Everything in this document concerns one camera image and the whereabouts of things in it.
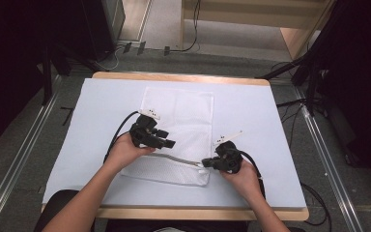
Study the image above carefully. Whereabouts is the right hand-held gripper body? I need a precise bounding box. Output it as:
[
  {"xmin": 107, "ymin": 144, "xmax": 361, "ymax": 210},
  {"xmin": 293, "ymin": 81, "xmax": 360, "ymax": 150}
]
[{"xmin": 211, "ymin": 130, "xmax": 243, "ymax": 175}]

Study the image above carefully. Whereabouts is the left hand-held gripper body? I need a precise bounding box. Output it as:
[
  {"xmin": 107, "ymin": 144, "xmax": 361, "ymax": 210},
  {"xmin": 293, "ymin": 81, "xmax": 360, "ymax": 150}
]
[{"xmin": 128, "ymin": 108, "xmax": 162, "ymax": 150}]

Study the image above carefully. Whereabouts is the white mesh laundry bag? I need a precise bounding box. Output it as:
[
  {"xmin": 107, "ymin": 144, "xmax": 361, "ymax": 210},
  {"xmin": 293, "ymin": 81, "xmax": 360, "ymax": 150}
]
[{"xmin": 120, "ymin": 85, "xmax": 214, "ymax": 188}]

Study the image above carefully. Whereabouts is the person's right hand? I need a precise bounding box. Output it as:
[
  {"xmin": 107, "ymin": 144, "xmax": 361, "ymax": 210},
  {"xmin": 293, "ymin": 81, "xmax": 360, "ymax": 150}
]
[{"xmin": 219, "ymin": 159, "xmax": 263, "ymax": 201}]

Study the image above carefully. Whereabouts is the person's left hand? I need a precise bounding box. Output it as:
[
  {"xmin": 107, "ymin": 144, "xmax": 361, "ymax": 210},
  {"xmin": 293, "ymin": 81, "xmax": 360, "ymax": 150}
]
[{"xmin": 103, "ymin": 131, "xmax": 157, "ymax": 174}]

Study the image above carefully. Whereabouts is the wooden table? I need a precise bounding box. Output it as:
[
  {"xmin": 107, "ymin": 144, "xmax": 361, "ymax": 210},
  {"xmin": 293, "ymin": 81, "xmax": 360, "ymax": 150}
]
[{"xmin": 41, "ymin": 71, "xmax": 310, "ymax": 222}]

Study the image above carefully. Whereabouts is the white table mat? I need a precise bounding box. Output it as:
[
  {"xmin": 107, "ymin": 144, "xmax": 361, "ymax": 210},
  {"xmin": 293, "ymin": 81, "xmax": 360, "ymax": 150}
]
[{"xmin": 42, "ymin": 77, "xmax": 308, "ymax": 210}]

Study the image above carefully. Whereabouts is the person's dark clothing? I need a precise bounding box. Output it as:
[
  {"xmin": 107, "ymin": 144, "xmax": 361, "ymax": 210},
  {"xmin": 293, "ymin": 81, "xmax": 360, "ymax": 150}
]
[{"xmin": 104, "ymin": 219, "xmax": 249, "ymax": 232}]

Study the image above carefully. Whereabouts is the black metal stand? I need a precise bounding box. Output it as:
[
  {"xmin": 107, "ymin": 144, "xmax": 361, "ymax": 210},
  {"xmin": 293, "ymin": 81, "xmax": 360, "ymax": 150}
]
[
  {"xmin": 254, "ymin": 54, "xmax": 323, "ymax": 118},
  {"xmin": 40, "ymin": 44, "xmax": 72, "ymax": 106}
]

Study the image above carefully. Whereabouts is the dark cabinet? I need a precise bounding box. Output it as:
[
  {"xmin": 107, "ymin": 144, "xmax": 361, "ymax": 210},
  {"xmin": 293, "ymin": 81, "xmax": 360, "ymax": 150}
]
[{"xmin": 76, "ymin": 0, "xmax": 127, "ymax": 63}]

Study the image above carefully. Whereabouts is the light wooden furniture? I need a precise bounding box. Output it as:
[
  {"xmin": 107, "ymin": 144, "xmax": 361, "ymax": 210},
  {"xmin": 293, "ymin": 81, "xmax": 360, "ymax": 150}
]
[{"xmin": 179, "ymin": 0, "xmax": 336, "ymax": 61}]

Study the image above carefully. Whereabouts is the black curtain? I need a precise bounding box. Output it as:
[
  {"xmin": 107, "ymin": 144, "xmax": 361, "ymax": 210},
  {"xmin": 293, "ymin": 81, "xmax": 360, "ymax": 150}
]
[
  {"xmin": 0, "ymin": 0, "xmax": 88, "ymax": 155},
  {"xmin": 302, "ymin": 0, "xmax": 371, "ymax": 191}
]

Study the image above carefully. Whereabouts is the left hand-held gripper black cable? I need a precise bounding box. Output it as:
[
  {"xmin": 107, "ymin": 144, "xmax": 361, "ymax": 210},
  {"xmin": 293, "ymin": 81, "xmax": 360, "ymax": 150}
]
[{"xmin": 102, "ymin": 110, "xmax": 140, "ymax": 164}]

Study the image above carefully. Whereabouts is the hand-held gripper black cable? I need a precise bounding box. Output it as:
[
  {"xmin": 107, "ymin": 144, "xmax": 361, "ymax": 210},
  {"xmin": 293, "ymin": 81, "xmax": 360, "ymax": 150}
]
[
  {"xmin": 237, "ymin": 150, "xmax": 268, "ymax": 200},
  {"xmin": 102, "ymin": 110, "xmax": 140, "ymax": 164}
]

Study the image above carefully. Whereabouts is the right hand-held gripper black cable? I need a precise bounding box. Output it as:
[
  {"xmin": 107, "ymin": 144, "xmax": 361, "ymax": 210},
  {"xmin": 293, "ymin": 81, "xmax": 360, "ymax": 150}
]
[{"xmin": 237, "ymin": 150, "xmax": 268, "ymax": 200}]

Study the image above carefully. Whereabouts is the white floor cable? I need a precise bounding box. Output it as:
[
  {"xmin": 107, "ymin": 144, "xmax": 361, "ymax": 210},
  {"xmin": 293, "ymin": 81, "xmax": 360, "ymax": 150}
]
[{"xmin": 100, "ymin": 44, "xmax": 125, "ymax": 72}]

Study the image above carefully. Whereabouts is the black floor cable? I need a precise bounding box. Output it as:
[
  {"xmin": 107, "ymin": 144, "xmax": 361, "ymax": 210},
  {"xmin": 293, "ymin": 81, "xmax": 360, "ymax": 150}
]
[
  {"xmin": 299, "ymin": 182, "xmax": 332, "ymax": 227},
  {"xmin": 274, "ymin": 97, "xmax": 308, "ymax": 148}
]

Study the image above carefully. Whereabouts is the metal floor rail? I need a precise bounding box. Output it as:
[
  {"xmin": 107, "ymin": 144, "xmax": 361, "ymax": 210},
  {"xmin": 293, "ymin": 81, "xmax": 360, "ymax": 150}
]
[
  {"xmin": 293, "ymin": 86, "xmax": 365, "ymax": 232},
  {"xmin": 0, "ymin": 74, "xmax": 63, "ymax": 232}
]

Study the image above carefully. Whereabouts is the black hanging cable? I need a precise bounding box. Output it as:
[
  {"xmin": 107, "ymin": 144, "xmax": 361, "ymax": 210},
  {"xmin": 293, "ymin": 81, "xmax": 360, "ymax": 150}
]
[{"xmin": 169, "ymin": 0, "xmax": 203, "ymax": 53}]

